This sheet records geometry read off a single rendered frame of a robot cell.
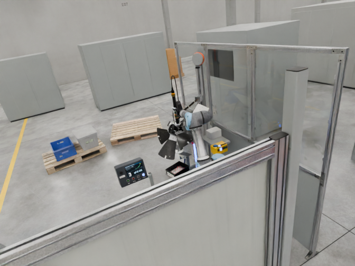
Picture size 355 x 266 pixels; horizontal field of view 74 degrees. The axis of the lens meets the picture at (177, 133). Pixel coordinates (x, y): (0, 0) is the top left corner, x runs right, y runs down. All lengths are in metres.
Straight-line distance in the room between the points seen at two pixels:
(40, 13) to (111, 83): 7.30
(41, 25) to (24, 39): 1.07
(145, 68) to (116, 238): 7.69
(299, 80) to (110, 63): 7.35
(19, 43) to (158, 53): 8.06
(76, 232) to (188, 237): 0.35
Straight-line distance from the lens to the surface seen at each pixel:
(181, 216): 0.75
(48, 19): 14.41
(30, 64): 9.34
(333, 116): 2.11
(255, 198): 0.92
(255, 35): 4.37
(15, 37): 14.47
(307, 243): 3.00
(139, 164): 2.24
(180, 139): 2.65
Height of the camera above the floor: 2.38
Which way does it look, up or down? 26 degrees down
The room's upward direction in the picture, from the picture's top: 9 degrees counter-clockwise
